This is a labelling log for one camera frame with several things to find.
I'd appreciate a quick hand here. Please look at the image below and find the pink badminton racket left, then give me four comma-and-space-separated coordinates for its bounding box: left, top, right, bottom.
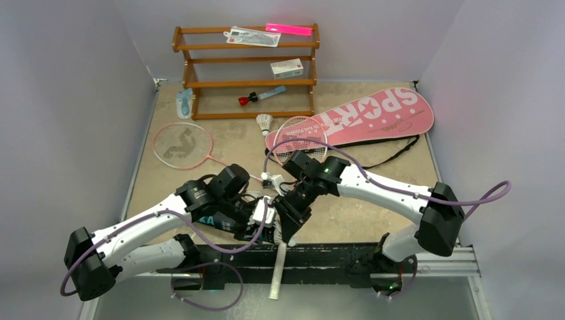
151, 121, 266, 183

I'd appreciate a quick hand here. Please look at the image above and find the pink fluorescent bar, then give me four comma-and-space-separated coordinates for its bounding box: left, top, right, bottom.
265, 23, 312, 37

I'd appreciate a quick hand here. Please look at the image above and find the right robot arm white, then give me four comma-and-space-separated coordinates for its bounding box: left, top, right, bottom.
273, 151, 464, 271

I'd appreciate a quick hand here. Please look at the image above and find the white shuttlecock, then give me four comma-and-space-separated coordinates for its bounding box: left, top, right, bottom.
273, 220, 296, 247
256, 114, 273, 137

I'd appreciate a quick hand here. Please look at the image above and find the red black blue marker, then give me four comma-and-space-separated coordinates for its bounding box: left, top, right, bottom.
238, 85, 286, 107

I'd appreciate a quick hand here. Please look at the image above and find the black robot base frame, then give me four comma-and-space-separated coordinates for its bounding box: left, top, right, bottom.
90, 236, 482, 293

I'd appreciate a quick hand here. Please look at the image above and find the light blue white device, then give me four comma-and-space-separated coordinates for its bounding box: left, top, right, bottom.
176, 89, 193, 119

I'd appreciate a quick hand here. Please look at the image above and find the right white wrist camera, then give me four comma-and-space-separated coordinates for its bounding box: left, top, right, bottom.
260, 172, 285, 195

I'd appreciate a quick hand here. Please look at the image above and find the black shuttlecock tube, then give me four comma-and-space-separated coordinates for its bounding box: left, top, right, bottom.
196, 211, 283, 245

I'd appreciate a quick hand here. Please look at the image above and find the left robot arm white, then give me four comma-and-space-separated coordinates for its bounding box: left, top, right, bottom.
60, 164, 275, 301

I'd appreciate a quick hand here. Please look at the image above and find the white packaged item on shelf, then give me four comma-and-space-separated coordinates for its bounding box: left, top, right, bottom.
223, 26, 282, 47

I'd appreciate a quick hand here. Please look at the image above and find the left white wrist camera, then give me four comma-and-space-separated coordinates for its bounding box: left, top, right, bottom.
249, 196, 276, 228

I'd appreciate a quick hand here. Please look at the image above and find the pink sport racket bag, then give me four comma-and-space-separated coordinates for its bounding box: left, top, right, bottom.
265, 87, 434, 149

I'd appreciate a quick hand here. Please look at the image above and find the white red small box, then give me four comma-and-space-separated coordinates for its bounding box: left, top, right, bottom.
270, 58, 304, 79

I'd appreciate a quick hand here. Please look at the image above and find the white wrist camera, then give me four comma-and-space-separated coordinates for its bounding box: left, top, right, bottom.
260, 172, 285, 195
249, 196, 276, 228

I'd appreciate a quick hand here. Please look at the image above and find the wooden three-tier shelf rack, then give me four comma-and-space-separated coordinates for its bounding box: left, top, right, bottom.
171, 23, 320, 120

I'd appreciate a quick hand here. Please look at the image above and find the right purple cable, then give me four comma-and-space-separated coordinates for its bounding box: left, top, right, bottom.
263, 138, 513, 301

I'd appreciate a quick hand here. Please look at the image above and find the pink white badminton racket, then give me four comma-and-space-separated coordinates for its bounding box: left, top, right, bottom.
269, 116, 327, 301

